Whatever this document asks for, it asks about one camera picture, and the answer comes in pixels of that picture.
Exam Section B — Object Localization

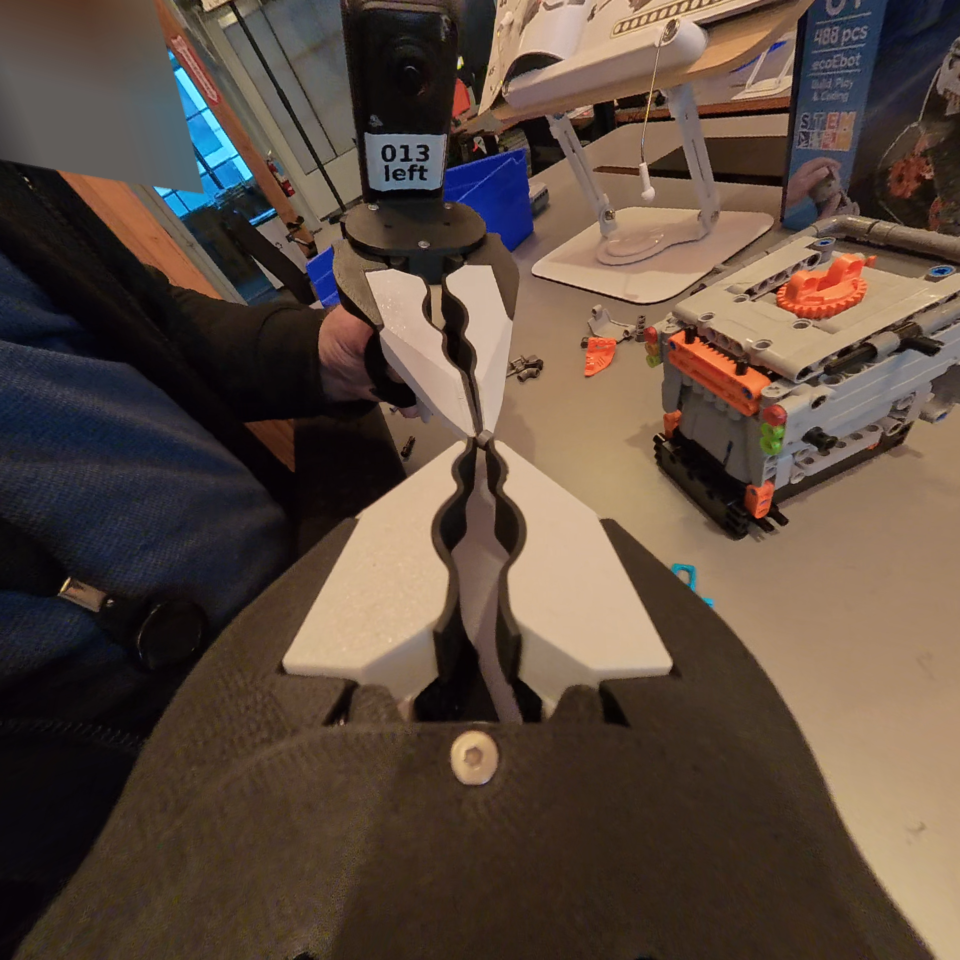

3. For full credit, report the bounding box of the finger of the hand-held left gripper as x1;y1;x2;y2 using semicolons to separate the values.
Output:
442;264;516;440
363;270;483;442

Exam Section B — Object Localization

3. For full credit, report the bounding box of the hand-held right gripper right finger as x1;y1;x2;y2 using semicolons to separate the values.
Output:
483;438;675;721

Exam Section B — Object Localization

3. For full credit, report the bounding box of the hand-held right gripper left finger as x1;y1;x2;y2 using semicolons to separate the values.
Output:
282;438;475;721

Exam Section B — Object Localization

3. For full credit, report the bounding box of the blue plastic toy wrench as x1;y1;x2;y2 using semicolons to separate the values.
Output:
669;562;715;609

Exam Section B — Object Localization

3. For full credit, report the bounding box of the blue labelled bin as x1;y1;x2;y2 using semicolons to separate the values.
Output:
303;148;535;309

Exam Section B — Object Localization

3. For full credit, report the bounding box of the grey orange toy block model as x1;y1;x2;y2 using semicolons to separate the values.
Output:
645;213;960;541

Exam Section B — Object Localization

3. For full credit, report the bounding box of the grey bent toy tube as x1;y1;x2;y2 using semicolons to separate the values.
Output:
802;215;960;260

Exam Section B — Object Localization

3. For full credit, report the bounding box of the person's left forearm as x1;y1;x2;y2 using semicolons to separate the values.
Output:
168;288;376;425

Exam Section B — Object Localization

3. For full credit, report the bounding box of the person's left hand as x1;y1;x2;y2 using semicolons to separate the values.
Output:
318;306;425;421

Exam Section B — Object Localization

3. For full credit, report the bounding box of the clear plastic holder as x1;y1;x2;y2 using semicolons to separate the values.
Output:
596;225;676;264

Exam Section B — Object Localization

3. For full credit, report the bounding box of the open instruction booklet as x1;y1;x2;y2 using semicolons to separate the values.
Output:
491;0;796;95

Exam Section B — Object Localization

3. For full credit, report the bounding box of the white device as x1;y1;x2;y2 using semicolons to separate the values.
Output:
501;18;710;114

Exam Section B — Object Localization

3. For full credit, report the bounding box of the white stand with flat base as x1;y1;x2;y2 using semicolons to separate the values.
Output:
531;82;775;305

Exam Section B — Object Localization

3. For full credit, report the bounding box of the person's upper body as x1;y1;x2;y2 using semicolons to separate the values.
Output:
0;161;406;901

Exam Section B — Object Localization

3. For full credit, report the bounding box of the light wooden board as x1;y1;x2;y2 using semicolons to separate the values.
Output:
487;0;815;125

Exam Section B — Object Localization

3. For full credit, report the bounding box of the dark printed toy kit box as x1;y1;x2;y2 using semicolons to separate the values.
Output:
780;0;960;241

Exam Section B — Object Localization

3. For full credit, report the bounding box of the white cable with plug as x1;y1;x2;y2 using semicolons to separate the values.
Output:
637;22;680;204

